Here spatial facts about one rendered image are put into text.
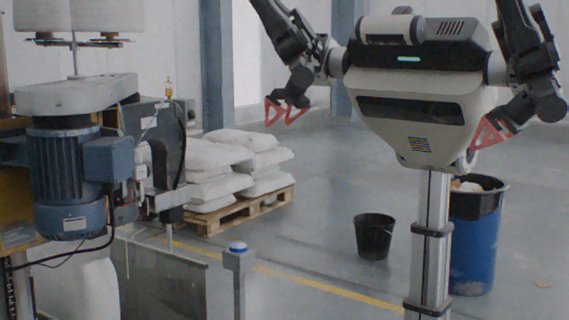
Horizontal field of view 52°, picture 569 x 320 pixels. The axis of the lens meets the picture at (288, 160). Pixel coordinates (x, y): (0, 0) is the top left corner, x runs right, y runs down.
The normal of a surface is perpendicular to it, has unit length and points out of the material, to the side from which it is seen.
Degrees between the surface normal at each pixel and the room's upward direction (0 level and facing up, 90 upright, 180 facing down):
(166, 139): 90
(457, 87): 40
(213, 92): 90
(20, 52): 90
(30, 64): 90
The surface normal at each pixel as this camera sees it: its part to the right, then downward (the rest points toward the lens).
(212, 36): -0.58, 0.18
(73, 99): 0.61, 0.18
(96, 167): -0.20, 0.22
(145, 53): 0.82, 0.13
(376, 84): -0.37, -0.63
